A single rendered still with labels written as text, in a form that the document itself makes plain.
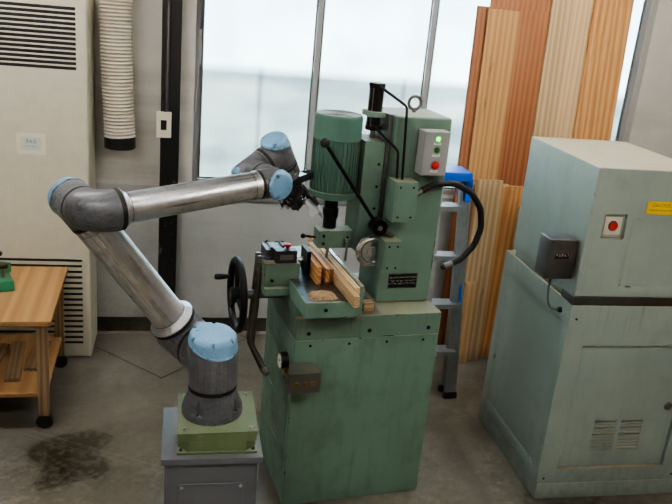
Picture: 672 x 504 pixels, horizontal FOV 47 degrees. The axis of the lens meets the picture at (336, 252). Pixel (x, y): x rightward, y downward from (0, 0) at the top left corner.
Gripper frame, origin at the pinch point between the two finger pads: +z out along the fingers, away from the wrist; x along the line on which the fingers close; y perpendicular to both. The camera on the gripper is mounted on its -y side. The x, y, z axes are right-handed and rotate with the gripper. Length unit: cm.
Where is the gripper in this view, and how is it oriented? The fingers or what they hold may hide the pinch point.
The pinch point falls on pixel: (306, 212)
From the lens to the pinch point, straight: 273.9
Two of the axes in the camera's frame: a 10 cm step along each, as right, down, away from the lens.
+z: 2.3, 6.5, 7.2
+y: -4.7, 7.3, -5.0
